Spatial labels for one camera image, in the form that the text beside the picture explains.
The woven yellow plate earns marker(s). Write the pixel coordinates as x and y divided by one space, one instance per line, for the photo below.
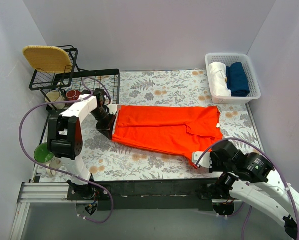
49 59

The cream mug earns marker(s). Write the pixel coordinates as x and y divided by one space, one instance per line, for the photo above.
56 99

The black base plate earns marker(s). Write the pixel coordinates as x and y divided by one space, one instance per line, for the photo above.
200 194

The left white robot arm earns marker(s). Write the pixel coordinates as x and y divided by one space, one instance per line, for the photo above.
65 138

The rolled blue t shirt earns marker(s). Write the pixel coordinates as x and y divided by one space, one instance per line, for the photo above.
237 81

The aluminium frame rail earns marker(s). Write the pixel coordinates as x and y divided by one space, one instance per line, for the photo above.
58 192

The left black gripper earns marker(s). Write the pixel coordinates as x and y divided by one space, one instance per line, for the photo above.
108 123

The green floral mug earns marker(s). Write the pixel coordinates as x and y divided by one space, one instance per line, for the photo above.
47 158

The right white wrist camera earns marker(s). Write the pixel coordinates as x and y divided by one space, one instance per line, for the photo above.
202 160

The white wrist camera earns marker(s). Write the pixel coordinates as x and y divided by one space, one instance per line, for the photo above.
113 109
202 160

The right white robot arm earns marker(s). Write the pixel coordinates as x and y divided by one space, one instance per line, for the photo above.
276 199

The floral table mat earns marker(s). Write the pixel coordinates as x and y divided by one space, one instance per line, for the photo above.
110 161

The rolled white t shirt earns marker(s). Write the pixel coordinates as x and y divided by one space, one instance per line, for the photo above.
218 76

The red mug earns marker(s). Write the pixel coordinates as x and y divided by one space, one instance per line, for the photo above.
73 95

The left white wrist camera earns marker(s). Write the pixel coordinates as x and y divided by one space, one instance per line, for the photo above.
113 109

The black wire dish rack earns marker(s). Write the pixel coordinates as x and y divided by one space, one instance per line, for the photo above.
59 80

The orange t shirt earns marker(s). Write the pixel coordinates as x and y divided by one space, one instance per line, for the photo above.
169 130

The white plastic basket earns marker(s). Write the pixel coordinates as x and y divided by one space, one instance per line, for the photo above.
228 59

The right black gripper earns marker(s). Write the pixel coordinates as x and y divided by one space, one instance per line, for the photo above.
213 161

